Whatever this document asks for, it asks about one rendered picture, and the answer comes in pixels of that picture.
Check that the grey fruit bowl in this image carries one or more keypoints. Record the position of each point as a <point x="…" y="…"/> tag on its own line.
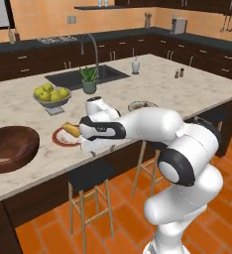
<point x="53" y="105"/>

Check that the grey-rimmed plate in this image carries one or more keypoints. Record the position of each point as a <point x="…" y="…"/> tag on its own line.
<point x="138" y="105"/>

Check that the pale bottle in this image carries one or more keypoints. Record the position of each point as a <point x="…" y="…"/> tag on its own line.
<point x="11" y="36"/>

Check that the green apple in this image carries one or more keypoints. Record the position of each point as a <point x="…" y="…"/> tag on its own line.
<point x="48" y="87"/>
<point x="55" y="96"/>
<point x="38" y="91"/>
<point x="44" y="96"/>
<point x="64" y="93"/>

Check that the dark bottle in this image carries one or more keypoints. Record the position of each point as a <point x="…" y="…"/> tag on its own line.
<point x="17" y="36"/>

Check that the dark curved tap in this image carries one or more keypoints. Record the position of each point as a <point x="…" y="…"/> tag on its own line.
<point x="95" y="46"/>

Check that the grey wall socket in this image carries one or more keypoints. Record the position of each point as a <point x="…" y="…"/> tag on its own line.
<point x="71" y="20"/>

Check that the white jar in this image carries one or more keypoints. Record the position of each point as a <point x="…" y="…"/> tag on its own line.
<point x="100" y="3"/>
<point x="106" y="3"/>

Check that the green plant in pot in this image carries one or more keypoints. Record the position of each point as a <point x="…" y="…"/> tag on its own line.
<point x="89" y="82"/>

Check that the dark wood kitchen island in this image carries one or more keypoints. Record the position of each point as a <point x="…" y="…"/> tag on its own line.
<point x="38" y="198"/>

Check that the brown wooden bowl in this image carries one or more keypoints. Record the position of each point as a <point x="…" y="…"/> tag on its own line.
<point x="12" y="149"/>

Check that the steel hob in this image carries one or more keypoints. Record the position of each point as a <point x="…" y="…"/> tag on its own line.
<point x="57" y="40"/>

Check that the grey salt shaker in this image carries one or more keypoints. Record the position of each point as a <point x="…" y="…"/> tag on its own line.
<point x="176" y="74"/>

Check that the grey pot with tools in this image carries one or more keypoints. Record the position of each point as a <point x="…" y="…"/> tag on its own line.
<point x="148" y="21"/>

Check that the red-rimmed white plate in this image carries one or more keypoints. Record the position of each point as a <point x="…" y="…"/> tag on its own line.
<point x="60" y="139"/>

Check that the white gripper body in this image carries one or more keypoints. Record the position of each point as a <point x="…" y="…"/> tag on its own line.
<point x="101" y="144"/>

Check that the dark sink basin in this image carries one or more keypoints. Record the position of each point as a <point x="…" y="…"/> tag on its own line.
<point x="88" y="76"/>

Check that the dark pepper shaker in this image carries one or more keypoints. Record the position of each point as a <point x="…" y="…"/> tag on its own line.
<point x="181" y="72"/>

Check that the dark wood wall cupboards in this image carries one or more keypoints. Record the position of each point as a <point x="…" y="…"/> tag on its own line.
<point x="187" y="5"/>

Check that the golden brown bun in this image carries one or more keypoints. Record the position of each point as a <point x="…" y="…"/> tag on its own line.
<point x="71" y="129"/>

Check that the dark wall shelf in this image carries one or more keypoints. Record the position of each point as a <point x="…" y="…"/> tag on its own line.
<point x="98" y="7"/>

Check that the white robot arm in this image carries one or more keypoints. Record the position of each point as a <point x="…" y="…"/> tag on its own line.
<point x="184" y="149"/>

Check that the dark wood base cupboards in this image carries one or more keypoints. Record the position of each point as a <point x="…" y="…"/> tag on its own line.
<point x="128" y="46"/>

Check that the hanging kitchen tools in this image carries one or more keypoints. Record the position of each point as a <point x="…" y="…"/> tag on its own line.
<point x="230" y="24"/>

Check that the black stool with wooden legs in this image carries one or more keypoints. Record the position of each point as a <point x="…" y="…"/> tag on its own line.
<point x="90" y="173"/>
<point x="144" y="165"/>
<point x="213" y="115"/>

